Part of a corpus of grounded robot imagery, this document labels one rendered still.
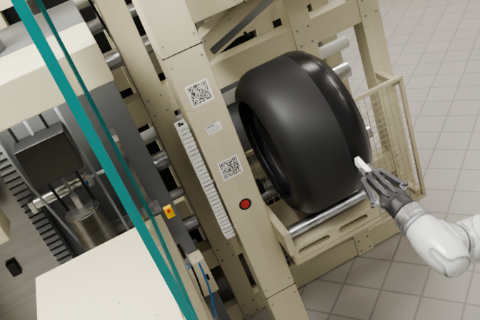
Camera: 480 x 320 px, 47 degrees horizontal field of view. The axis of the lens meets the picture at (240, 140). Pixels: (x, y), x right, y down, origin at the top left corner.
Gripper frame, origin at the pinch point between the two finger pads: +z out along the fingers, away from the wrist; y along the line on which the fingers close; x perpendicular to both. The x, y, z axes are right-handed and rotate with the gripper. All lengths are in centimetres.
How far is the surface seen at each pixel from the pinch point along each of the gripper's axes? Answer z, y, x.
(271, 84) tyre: 34.7, 10.2, -15.4
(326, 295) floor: 41, 5, 135
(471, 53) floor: 182, -214, 173
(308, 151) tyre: 13.1, 10.8, -2.6
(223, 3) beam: 66, 9, -31
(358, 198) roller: 14.3, -5.1, 33.5
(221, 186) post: 28.5, 38.0, 10.2
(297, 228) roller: 15.0, 19.7, 32.9
